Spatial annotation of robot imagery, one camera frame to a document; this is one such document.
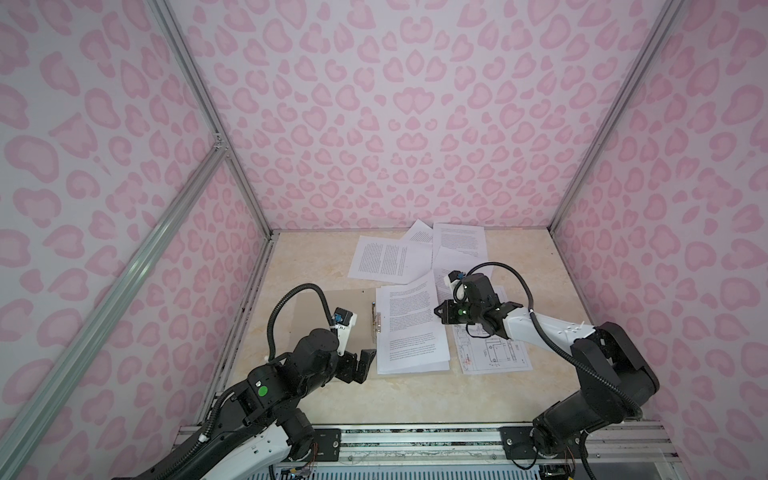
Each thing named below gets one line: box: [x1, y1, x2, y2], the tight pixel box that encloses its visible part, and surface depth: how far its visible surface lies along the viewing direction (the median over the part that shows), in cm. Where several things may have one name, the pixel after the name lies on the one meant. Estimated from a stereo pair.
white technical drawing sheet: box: [452, 324, 533, 375], surface depth 90 cm
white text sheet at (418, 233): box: [399, 218, 433, 244], surface depth 124 cm
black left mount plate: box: [313, 428, 341, 462], surface depth 75 cm
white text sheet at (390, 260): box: [348, 235, 433, 284], surface depth 113 cm
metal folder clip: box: [372, 301, 381, 336], surface depth 95 cm
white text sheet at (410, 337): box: [376, 271, 451, 375], surface depth 92 cm
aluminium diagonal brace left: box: [0, 143, 231, 480], surface depth 69 cm
